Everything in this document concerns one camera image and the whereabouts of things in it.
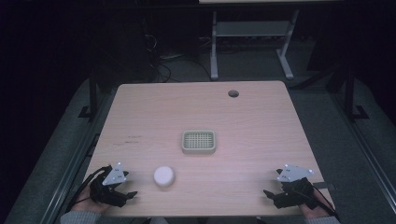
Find white metal table frame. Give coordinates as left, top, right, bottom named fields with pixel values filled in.
left=209, top=8, right=301, bottom=81

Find person's left hand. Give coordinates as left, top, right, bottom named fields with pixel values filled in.
left=70, top=185, right=106, bottom=215

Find black metal stand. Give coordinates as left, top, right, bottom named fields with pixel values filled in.
left=341, top=66, right=371, bottom=121
left=78, top=74, right=101, bottom=119

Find beige slotted soap dish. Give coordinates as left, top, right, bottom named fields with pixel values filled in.
left=180, top=129, right=218, bottom=156

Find black floor cables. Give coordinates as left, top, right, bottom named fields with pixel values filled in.
left=141, top=18, right=213, bottom=84

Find person's right hand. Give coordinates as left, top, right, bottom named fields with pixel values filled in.
left=299, top=189, right=334, bottom=219

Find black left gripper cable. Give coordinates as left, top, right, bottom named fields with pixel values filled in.
left=64, top=165, right=112, bottom=214

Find white round soap bar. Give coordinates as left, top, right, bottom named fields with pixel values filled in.
left=152, top=165, right=177, bottom=189

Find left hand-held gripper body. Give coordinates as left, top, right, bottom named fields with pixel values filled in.
left=89, top=161, right=130, bottom=208

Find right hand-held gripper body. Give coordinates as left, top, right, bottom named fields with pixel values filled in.
left=274, top=163, right=319, bottom=210

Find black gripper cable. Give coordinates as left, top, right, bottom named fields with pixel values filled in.
left=64, top=165, right=112, bottom=214
left=290, top=186, right=343, bottom=222

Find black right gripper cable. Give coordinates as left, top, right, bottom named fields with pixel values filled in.
left=290, top=186, right=343, bottom=222

